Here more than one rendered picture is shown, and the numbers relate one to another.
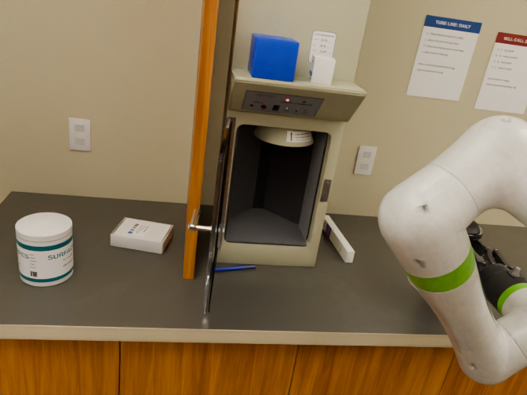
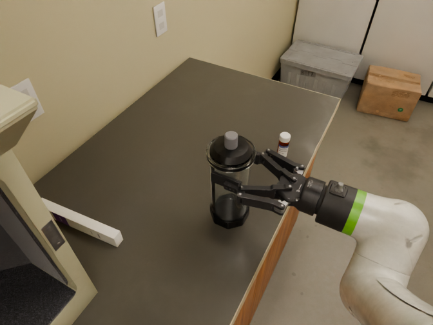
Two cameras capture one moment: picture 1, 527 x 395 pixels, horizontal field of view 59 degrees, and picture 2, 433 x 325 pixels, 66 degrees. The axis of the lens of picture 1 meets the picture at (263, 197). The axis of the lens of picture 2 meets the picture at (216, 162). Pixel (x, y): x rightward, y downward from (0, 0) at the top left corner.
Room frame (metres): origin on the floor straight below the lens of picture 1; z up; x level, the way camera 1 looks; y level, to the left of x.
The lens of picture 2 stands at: (0.83, -0.11, 1.69)
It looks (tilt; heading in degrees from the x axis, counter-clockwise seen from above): 45 degrees down; 309
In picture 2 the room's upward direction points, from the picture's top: straight up
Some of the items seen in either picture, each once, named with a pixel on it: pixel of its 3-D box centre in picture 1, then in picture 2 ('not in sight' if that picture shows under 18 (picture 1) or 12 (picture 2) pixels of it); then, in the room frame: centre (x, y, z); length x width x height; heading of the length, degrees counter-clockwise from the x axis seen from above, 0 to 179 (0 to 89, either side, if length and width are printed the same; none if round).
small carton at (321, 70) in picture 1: (321, 70); not in sight; (1.17, -0.09, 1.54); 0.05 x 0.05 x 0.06; 5
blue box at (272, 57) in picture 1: (272, 56); not in sight; (1.15, 0.03, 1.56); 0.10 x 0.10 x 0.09; 11
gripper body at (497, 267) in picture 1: (490, 273); (298, 191); (0.98, -0.56, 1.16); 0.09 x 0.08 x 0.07; 10
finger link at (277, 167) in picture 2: (488, 260); (276, 170); (1.05, -0.59, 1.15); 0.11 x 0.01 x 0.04; 163
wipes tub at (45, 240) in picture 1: (45, 248); not in sight; (1.02, 0.54, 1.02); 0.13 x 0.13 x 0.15
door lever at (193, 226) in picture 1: (201, 220); not in sight; (0.95, 0.13, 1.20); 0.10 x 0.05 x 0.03; 4
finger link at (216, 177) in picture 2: not in sight; (225, 181); (1.12, -0.49, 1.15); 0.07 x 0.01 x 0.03; 11
